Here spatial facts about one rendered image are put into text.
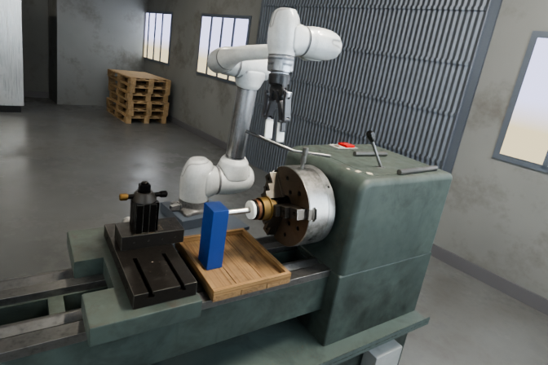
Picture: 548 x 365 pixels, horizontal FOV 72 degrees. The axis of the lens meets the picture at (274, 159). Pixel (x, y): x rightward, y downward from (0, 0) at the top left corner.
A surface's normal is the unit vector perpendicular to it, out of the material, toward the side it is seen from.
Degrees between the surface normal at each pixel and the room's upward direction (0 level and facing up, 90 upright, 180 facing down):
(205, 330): 90
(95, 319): 0
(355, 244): 90
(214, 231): 90
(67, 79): 90
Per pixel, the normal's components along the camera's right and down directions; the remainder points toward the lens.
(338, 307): 0.54, 0.31
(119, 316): 0.15, -0.95
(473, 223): -0.75, 0.07
